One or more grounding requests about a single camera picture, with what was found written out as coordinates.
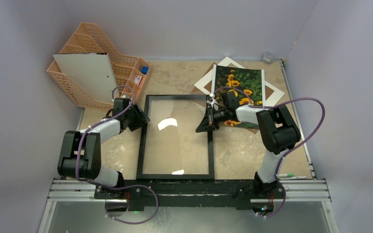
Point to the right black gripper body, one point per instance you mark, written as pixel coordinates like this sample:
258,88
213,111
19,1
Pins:
211,117

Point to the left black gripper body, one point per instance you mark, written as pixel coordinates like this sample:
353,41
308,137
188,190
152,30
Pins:
135,120

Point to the sunflower photo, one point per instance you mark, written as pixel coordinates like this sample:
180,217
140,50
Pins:
229,99

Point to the clear glass pane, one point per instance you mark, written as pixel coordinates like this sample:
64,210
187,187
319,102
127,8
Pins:
173,138

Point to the black picture frame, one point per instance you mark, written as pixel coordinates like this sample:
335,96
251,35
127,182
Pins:
175,176

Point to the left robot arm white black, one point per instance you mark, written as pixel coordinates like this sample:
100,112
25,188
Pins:
80,156

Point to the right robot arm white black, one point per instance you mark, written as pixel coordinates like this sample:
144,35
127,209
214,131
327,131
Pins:
279,132

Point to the red white small box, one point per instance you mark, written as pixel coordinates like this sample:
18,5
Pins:
137,79

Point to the orange plastic file organizer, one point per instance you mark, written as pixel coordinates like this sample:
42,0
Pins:
90,38

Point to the blue small box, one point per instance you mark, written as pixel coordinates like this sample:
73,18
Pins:
144,70

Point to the white mat board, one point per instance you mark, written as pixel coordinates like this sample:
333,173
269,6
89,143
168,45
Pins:
204,84

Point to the white folder board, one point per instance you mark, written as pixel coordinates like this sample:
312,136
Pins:
91,71

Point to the green marker pen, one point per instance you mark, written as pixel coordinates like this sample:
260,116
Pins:
287,175

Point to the white pen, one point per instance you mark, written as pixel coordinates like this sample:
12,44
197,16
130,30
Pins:
294,178

